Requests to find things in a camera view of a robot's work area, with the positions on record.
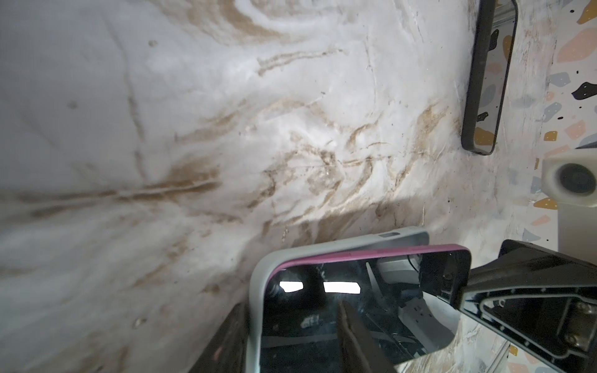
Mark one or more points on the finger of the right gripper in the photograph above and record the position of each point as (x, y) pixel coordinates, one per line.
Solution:
(540, 300)

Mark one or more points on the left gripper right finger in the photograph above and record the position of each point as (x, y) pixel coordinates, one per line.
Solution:
(359, 352)

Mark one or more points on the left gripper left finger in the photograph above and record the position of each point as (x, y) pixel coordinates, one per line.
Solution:
(226, 351)

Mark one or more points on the black phone case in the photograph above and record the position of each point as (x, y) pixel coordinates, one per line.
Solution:
(406, 297)

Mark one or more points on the light blue phone case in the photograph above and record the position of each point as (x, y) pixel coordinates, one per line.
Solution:
(397, 238)

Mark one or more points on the black phone case camera cutout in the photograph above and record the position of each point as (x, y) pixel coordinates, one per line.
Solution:
(491, 59)

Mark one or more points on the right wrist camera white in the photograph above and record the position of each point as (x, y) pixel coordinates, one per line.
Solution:
(570, 180)

